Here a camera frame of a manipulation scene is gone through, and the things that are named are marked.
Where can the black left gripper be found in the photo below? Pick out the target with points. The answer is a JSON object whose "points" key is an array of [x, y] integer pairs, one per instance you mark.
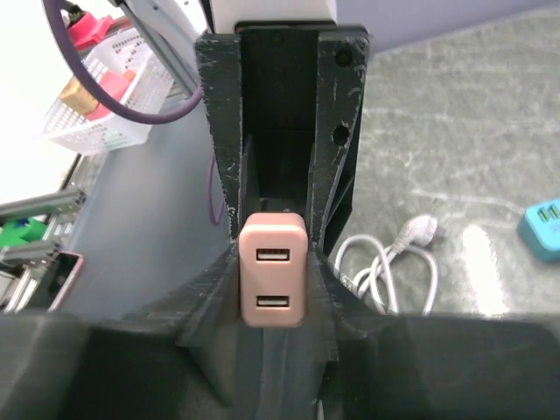
{"points": [[283, 103]]}

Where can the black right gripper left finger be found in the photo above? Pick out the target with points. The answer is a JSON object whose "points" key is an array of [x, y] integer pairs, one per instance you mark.
{"points": [[172, 359]]}

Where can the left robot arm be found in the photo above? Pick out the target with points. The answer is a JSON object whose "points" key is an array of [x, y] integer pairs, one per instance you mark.
{"points": [[173, 28]]}

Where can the pink edged phone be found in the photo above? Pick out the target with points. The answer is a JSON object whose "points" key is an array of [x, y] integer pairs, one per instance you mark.
{"points": [[60, 278]]}

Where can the brown cube charger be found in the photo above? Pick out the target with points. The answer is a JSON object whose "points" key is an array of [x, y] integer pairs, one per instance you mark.
{"points": [[273, 250]]}

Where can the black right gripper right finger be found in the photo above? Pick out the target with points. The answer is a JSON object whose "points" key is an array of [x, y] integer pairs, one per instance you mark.
{"points": [[437, 367]]}

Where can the green block on rail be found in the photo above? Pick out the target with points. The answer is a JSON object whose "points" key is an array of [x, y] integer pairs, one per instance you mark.
{"points": [[20, 232]]}

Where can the teal rectangular power strip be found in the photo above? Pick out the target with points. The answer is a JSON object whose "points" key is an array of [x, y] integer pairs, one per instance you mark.
{"points": [[539, 230]]}

